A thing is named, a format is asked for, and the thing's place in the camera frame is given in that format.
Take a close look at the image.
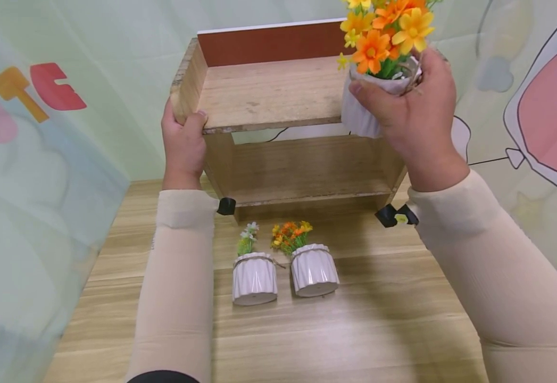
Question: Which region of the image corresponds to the person's left forearm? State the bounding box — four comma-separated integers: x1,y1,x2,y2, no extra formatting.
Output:
125,189,220,383

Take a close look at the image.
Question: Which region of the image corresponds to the person's right forearm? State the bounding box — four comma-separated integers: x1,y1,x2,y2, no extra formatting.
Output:
406,169,557,383

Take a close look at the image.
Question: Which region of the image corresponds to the small orange yellow flower pot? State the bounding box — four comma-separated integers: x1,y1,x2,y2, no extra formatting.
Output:
271,221,340,297

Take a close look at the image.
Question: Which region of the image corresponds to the wooden two-tier shelf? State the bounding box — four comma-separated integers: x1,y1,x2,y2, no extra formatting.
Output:
170,18,408,223

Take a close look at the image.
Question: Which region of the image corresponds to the large orange yellow flower pot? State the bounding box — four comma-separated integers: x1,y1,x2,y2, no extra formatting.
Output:
336,0,439,139

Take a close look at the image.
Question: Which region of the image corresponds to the person's left hand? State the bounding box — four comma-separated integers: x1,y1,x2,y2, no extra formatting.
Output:
161,97,209,190

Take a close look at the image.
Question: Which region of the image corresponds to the white green flower pot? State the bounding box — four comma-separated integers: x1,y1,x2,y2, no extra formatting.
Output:
231,222,279,306

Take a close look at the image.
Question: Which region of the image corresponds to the person's right hand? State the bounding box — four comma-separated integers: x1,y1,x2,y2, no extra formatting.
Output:
348,46,471,193

